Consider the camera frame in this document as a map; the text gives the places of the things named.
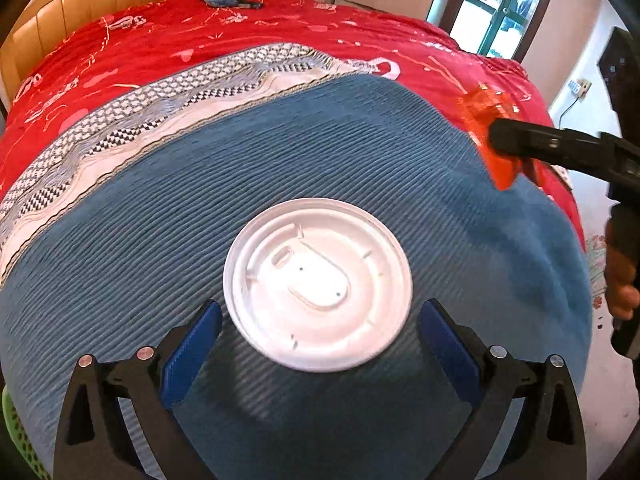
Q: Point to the person's right hand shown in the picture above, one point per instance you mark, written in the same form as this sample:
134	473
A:
622	280

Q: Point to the wooden bed headboard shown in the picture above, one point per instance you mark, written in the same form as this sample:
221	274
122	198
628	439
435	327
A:
75	5

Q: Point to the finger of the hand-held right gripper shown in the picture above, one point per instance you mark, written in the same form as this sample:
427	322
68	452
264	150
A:
540	142

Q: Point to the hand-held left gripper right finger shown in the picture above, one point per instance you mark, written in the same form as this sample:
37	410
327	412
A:
447	347

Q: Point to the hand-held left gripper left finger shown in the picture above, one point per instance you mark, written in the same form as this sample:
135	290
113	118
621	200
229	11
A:
192	350

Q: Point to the white wall socket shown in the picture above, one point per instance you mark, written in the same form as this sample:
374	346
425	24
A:
580	87

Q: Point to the green perforated plastic waste basket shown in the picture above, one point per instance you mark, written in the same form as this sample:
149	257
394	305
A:
17	430

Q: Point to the white round plastic lid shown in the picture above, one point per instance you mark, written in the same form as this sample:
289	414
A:
350	240

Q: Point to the dark framed glass door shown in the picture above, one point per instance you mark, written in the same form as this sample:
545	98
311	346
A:
500	10

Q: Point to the red printed quilt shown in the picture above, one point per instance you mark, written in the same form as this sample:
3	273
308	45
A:
300	25

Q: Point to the orange plastic wrapper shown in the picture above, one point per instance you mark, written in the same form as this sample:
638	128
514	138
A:
482	115

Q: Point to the blue ribbed blanket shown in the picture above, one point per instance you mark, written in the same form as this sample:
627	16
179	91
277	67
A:
150	235

